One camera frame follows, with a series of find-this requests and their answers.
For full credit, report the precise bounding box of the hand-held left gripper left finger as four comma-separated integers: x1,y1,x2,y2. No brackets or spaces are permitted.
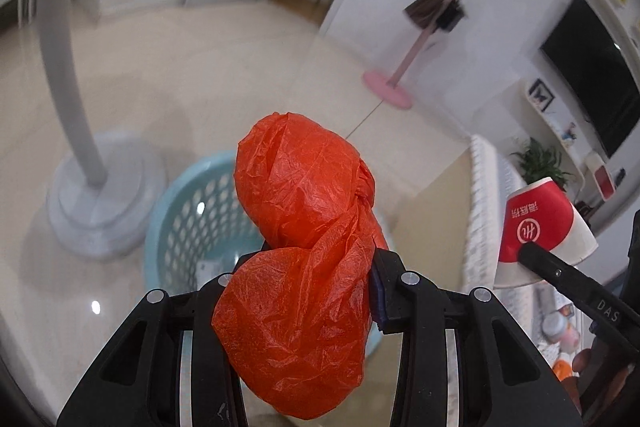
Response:
56,249,271,427

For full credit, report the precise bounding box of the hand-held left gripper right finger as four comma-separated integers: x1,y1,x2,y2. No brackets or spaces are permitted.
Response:
369,248,584,427

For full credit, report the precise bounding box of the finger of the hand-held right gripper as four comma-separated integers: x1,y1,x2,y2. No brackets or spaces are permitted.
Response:
517,241,624,329

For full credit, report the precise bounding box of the red and white paper cup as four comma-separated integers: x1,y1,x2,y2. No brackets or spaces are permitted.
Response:
492,177,599,290

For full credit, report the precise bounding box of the light blue plastic basket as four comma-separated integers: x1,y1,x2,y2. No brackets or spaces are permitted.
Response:
144,151,396,358

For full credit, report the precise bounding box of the orange plastic bag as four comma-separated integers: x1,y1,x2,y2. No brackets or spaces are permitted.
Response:
211,111,391,421

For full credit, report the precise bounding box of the colourful printed cloth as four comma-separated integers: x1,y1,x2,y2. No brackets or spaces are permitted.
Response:
532,284,596,388

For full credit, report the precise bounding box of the white and red box shelf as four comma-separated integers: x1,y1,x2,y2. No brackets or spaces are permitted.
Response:
584,152,617,198

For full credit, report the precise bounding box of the striped lace blanket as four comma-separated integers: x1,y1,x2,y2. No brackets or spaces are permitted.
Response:
460,134,551,308

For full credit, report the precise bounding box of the potted green plant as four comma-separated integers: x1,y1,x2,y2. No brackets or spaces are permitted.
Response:
510,138,573,190

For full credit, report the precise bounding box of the white wavy shelf under television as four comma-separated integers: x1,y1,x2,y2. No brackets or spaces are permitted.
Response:
520,79,596,172

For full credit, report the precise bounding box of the black television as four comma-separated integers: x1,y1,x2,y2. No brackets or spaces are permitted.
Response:
539,0,640,158

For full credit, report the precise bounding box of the pink coat rack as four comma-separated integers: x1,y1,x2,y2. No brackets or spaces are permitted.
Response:
361,0,521,110

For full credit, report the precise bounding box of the black handbag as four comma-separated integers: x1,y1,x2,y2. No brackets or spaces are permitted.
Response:
436,0,466,34

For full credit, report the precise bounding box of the pink table with white pedestal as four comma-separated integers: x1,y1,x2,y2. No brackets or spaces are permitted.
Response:
37,0,168,263

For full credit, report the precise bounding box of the butterfly picture frame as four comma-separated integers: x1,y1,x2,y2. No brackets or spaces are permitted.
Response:
529,78,554,112

